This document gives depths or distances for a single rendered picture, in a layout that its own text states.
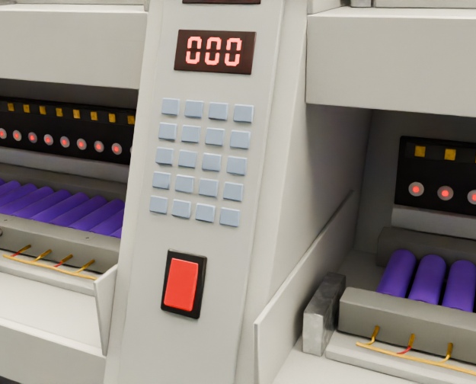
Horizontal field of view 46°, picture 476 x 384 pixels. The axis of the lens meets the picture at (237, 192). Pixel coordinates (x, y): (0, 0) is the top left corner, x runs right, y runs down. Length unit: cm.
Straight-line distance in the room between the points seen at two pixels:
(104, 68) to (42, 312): 17
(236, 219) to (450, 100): 12
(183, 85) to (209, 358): 15
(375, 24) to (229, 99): 8
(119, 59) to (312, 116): 12
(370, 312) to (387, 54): 15
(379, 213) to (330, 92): 20
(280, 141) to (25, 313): 21
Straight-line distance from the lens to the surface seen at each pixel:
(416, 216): 44
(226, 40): 30
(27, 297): 42
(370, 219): 48
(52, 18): 38
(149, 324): 33
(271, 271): 29
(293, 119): 29
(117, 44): 35
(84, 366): 37
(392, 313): 35
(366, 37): 29
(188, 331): 31
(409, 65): 29
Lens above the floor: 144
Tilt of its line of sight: 3 degrees down
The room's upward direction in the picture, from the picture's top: 8 degrees clockwise
